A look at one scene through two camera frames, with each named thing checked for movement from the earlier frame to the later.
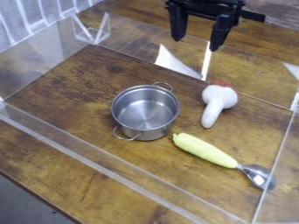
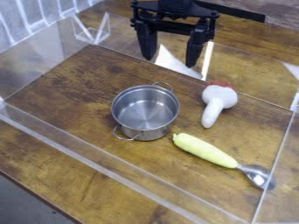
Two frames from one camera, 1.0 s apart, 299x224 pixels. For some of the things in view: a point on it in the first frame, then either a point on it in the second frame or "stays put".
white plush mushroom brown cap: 220,95 stays put
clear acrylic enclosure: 130,129 stays put
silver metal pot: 145,109 stays put
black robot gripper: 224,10 → 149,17
